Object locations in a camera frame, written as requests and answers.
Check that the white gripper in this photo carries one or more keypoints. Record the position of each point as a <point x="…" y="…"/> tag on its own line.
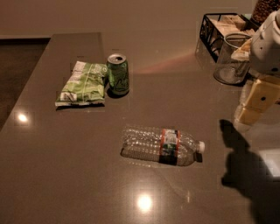
<point x="266" y="53"/>

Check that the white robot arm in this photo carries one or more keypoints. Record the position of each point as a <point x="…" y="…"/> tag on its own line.
<point x="277" y="20"/>

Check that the clear plastic water bottle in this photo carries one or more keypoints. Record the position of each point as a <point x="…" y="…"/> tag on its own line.
<point x="164" y="146"/>

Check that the clear glass jar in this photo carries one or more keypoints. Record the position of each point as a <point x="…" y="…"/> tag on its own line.
<point x="228" y="70"/>

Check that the jar of brown snacks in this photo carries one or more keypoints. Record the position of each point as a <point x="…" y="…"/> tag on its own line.
<point x="263" y="8"/>

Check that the green soda can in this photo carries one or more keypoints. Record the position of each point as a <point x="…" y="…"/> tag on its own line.
<point x="118" y="74"/>

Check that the green chip bag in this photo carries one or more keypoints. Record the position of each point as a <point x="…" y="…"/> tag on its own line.
<point x="85" y="85"/>

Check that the black wire basket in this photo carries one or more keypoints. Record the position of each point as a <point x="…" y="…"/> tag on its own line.
<point x="215" y="26"/>

